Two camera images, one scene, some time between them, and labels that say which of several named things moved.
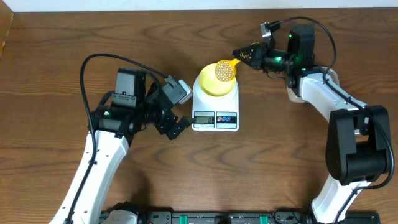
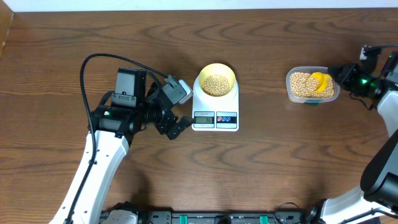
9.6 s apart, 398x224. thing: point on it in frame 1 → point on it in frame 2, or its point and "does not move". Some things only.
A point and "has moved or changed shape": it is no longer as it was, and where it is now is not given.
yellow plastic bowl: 210,85 does not move
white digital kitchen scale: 215,114 does not move
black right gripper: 257,60 → 344,79
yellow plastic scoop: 234,63 has moved or changed shape
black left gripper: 163,124 does not move
